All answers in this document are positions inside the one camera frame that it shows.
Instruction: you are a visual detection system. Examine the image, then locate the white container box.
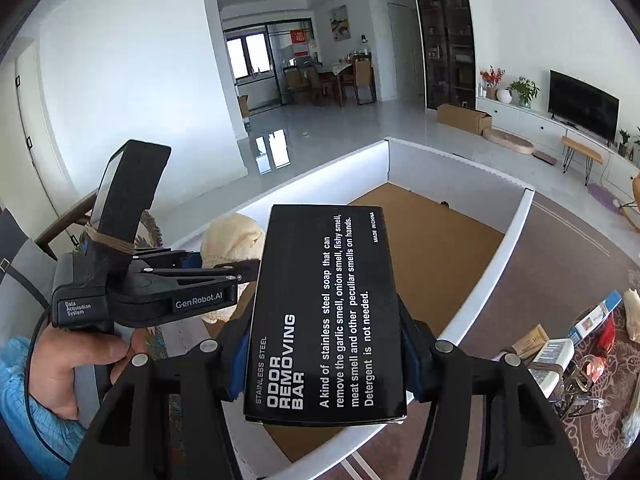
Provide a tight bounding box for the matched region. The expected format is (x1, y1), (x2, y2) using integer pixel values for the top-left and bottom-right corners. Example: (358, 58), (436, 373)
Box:
(160, 136), (536, 480)

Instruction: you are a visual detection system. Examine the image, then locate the round beige floor cushion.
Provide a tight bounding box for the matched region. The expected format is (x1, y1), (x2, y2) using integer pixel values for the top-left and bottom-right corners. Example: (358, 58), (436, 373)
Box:
(482, 127), (536, 157)

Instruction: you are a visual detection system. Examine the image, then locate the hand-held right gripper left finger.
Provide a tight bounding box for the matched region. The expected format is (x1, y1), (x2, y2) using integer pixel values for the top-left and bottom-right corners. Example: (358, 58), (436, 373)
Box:
(67, 296), (255, 480)

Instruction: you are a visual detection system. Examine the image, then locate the red flower arrangement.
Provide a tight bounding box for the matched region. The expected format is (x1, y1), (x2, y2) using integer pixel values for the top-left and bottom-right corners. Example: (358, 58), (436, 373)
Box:
(479, 66), (506, 100)

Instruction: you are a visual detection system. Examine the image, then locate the dark glass display cabinet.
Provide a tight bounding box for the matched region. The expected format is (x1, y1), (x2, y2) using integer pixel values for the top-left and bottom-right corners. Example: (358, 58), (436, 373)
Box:
(411, 0), (478, 111)

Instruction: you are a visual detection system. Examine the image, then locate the dining table with chairs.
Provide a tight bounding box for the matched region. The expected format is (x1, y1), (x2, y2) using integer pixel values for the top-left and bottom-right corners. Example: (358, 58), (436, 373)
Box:
(282, 52), (378, 107)

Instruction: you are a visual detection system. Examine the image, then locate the grey cushion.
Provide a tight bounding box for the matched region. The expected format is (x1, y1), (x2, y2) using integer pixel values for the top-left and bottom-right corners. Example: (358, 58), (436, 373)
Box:
(0, 207), (61, 346)

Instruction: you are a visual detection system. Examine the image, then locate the blue and white box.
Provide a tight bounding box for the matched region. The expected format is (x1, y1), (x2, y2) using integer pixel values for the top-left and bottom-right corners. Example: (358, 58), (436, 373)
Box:
(567, 290), (623, 348)

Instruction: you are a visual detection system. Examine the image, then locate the person's left hand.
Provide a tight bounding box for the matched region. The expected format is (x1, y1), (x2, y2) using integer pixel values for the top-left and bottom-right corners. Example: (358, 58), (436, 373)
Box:
(27, 310), (151, 418)

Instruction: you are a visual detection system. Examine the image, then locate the white television cabinet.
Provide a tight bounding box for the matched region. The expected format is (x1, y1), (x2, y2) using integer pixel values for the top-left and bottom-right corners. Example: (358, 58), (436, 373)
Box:
(475, 95), (640, 186)

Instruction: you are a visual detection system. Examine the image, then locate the purple round mat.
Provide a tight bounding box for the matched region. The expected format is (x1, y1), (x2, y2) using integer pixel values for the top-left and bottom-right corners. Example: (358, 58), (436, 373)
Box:
(585, 182), (623, 211)

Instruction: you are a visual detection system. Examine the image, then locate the cream knitted cloth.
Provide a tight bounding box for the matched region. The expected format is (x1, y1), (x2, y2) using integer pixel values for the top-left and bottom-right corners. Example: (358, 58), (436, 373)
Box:
(200, 212), (266, 323)
(621, 287), (640, 331)

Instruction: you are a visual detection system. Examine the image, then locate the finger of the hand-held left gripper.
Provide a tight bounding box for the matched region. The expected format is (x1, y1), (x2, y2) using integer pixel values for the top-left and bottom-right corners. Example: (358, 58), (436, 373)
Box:
(142, 258), (262, 291)
(134, 247), (205, 270)

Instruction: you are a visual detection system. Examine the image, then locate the wooden bench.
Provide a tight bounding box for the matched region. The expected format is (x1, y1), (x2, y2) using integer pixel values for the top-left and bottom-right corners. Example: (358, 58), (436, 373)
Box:
(560, 136), (605, 186)

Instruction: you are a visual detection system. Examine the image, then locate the flat screen television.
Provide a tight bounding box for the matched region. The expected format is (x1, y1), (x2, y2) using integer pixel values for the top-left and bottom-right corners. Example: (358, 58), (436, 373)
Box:
(548, 70), (621, 143)

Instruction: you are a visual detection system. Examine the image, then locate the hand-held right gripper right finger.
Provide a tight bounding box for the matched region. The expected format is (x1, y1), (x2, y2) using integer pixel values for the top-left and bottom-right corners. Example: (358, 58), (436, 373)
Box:
(397, 296), (586, 480)

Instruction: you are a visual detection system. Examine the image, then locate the wall painting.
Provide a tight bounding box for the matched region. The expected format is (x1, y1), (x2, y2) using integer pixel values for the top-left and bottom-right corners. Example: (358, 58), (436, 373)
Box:
(329, 5), (349, 42)

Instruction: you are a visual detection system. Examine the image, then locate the red snack packet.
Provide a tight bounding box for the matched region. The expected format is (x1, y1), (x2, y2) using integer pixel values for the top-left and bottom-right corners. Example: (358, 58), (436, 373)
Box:
(595, 310), (618, 356)

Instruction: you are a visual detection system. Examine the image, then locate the wooden chair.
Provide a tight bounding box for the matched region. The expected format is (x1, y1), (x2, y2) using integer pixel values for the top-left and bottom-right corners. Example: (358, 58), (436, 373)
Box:
(35, 187), (108, 261)

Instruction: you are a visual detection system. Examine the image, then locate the green potted plant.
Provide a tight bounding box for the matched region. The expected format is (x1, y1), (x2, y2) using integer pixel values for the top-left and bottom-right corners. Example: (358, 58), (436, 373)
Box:
(507, 76), (541, 108)

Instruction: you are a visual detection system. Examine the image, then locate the brown packet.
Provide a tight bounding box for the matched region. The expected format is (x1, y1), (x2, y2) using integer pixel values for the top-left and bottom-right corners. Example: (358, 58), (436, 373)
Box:
(510, 324), (551, 360)

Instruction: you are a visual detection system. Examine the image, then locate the person's left forearm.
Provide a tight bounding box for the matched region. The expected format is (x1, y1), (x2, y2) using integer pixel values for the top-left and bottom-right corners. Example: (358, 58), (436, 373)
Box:
(0, 337), (83, 466)

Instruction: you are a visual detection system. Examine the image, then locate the black cardboard box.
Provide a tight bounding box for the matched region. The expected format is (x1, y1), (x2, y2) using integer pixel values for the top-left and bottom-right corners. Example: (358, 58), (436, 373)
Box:
(243, 204), (408, 426)

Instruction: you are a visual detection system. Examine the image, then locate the orange red packet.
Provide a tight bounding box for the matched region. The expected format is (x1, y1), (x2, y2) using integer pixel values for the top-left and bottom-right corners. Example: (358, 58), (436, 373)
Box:
(575, 355), (608, 386)

